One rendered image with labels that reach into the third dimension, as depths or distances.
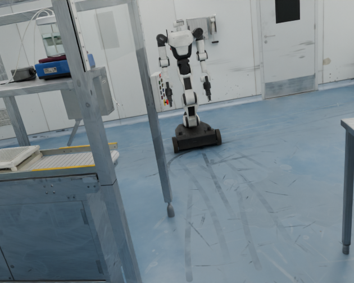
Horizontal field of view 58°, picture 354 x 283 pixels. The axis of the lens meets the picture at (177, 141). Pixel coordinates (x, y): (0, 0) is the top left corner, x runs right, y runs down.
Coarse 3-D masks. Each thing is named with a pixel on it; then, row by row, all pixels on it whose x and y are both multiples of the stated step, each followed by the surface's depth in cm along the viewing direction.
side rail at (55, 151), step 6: (108, 144) 173; (114, 144) 172; (42, 150) 180; (48, 150) 180; (54, 150) 179; (60, 150) 179; (66, 150) 178; (72, 150) 177; (78, 150) 177; (84, 150) 176; (90, 150) 176
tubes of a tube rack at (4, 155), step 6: (0, 150) 177; (6, 150) 176; (12, 150) 173; (18, 150) 172; (24, 150) 172; (0, 156) 167; (6, 156) 166; (12, 156) 164; (30, 156) 177; (0, 168) 163; (6, 168) 163
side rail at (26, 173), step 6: (66, 168) 150; (72, 168) 150; (78, 168) 149; (84, 168) 149; (90, 168) 148; (0, 174) 157; (6, 174) 156; (12, 174) 156; (18, 174) 155; (24, 174) 155; (30, 174) 154; (36, 174) 154; (42, 174) 153; (48, 174) 153; (54, 174) 152; (60, 174) 152; (66, 174) 151
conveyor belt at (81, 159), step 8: (88, 152) 176; (112, 152) 171; (40, 160) 176; (48, 160) 174; (56, 160) 172; (64, 160) 170; (72, 160) 169; (80, 160) 167; (88, 160) 165; (112, 160) 165; (32, 168) 166; (40, 176) 156; (48, 176) 155
